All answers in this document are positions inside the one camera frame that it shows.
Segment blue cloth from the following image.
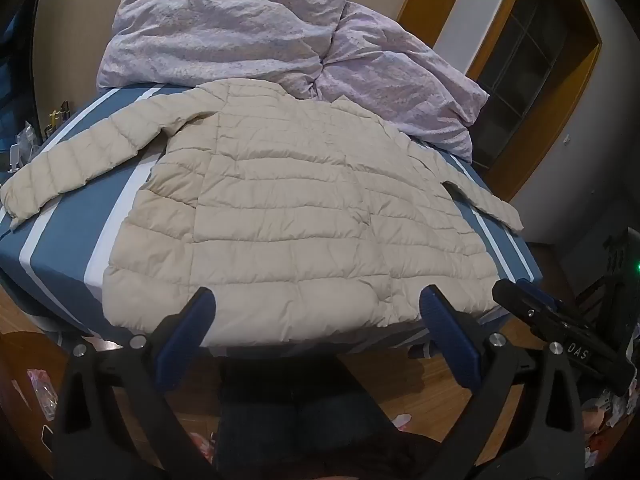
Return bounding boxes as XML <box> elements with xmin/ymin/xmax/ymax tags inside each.
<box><xmin>0</xmin><ymin>10</ymin><xmax>37</xmax><ymax>128</ymax></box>

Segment dark panelled door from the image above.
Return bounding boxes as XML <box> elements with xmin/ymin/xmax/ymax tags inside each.
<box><xmin>475</xmin><ymin>0</ymin><xmax>571</xmax><ymax>171</ymax></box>

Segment white clutter items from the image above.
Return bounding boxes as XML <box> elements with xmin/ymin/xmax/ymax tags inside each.
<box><xmin>7</xmin><ymin>122</ymin><xmax>38</xmax><ymax>173</ymax></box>

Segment yellow small item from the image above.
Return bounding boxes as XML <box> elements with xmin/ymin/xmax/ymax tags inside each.
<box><xmin>44</xmin><ymin>101</ymin><xmax>72</xmax><ymax>137</ymax></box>

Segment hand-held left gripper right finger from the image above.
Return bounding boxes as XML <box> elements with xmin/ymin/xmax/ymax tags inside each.
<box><xmin>419</xmin><ymin>284</ymin><xmax>586</xmax><ymax>480</ymax></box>

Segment blue white striped bed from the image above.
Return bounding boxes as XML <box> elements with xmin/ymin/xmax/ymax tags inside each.
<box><xmin>0</xmin><ymin>85</ymin><xmax>545</xmax><ymax>358</ymax></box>

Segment pink wrapper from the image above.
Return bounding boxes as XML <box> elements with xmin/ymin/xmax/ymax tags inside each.
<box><xmin>26</xmin><ymin>366</ymin><xmax>58</xmax><ymax>422</ymax></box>

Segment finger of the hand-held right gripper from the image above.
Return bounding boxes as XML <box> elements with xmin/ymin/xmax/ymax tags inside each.
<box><xmin>515</xmin><ymin>278</ymin><xmax>568</xmax><ymax>313</ymax></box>
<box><xmin>492</xmin><ymin>280</ymin><xmax>557</xmax><ymax>337</ymax></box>

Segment pile of floor clutter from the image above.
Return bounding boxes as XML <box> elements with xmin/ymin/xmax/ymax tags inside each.
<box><xmin>582</xmin><ymin>387</ymin><xmax>640</xmax><ymax>468</ymax></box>

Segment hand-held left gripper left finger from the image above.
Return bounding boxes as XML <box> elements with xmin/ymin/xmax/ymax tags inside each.
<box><xmin>52</xmin><ymin>286</ymin><xmax>236</xmax><ymax>480</ymax></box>

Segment beige puffer jacket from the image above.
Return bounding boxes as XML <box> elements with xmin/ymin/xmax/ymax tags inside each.
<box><xmin>0</xmin><ymin>79</ymin><xmax>525</xmax><ymax>347</ymax></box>

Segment person's legs in dark pants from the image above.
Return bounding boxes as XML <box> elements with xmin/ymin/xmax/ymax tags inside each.
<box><xmin>216</xmin><ymin>352</ymin><xmax>403</xmax><ymax>480</ymax></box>

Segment pink crumpled duvet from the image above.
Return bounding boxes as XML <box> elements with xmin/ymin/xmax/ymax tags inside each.
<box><xmin>97</xmin><ymin>0</ymin><xmax>491</xmax><ymax>163</ymax></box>

